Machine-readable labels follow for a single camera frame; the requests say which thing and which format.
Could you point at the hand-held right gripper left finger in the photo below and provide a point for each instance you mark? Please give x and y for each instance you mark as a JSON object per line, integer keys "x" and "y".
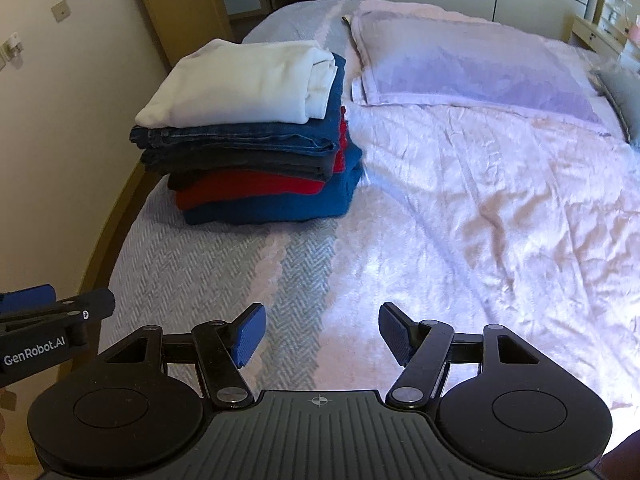
{"x": 247, "y": 332}

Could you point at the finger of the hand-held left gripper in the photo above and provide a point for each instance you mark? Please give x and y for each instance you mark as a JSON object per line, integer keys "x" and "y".
{"x": 95, "y": 302}
{"x": 30, "y": 297}

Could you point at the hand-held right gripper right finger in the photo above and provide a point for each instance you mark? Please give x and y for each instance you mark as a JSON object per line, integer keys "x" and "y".
{"x": 395, "y": 332}

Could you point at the white sweater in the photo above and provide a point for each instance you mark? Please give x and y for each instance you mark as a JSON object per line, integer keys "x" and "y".
{"x": 235, "y": 80}

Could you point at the grey herringbone blanket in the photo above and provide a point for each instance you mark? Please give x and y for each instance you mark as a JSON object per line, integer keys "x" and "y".
{"x": 200, "y": 270}

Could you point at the folded red garment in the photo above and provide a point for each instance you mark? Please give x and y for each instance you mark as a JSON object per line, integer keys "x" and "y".
{"x": 240, "y": 191}

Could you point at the folded dark grey garment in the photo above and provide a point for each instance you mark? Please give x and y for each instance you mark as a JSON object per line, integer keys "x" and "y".
{"x": 240, "y": 165}

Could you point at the folded blue jeans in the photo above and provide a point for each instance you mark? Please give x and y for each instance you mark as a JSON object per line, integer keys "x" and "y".
{"x": 240, "y": 137}

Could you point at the lilac pillow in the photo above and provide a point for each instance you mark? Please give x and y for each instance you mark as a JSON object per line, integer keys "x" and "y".
{"x": 465, "y": 60}

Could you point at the wooden door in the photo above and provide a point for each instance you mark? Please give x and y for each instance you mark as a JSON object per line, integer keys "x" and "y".
{"x": 190, "y": 5}

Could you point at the blue-grey pillow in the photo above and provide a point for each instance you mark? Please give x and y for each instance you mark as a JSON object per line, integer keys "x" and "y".
{"x": 622, "y": 95}

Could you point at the wooden bedside cabinet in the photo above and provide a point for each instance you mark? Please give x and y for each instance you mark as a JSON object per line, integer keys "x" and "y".
{"x": 597, "y": 35}

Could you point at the wooden bed frame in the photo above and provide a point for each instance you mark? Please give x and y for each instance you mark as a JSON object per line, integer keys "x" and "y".
{"x": 117, "y": 210}

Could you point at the white wall socket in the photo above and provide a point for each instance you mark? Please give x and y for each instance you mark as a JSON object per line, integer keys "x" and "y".
{"x": 11, "y": 50}

